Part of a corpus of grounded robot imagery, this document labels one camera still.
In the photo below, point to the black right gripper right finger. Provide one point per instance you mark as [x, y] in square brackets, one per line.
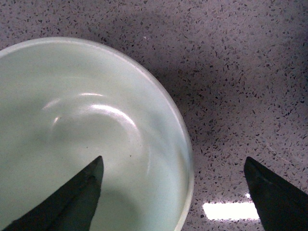
[280, 205]

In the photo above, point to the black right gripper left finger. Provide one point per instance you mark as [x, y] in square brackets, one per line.
[70, 208]

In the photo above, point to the light green bowl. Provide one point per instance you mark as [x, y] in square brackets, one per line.
[66, 101]

